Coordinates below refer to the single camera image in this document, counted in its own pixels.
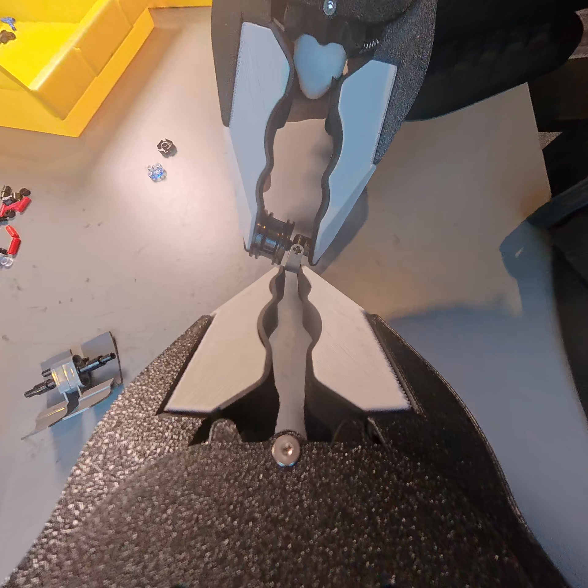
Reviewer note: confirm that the black round brick piece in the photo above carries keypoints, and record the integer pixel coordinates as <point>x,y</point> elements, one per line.
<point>166,147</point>

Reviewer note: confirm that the black toy wheel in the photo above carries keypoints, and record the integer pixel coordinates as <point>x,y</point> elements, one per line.
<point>271,239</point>

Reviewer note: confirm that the pile of small brick pieces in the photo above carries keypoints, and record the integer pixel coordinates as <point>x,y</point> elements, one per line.
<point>13,206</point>

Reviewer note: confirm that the yellow plastic bin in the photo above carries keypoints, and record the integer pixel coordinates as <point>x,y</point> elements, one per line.
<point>69,69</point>

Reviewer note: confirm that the grey panel brick assembly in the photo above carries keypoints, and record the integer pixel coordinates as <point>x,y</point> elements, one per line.
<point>64,376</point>

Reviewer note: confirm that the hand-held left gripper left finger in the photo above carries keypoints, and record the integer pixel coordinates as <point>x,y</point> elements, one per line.
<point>225,358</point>

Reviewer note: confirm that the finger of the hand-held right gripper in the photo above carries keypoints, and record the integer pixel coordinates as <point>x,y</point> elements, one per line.
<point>358,138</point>
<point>257,115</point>

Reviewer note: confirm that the cluster of small blue pins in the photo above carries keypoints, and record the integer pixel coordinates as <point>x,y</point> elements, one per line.
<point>6,20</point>

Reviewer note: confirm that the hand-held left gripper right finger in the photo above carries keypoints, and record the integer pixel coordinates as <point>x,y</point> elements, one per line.
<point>353,358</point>

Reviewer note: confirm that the person's right forearm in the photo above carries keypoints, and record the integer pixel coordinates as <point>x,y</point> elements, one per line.
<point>496,46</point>

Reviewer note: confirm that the clear blue round stud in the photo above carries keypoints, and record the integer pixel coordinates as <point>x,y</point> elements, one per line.
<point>156,172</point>

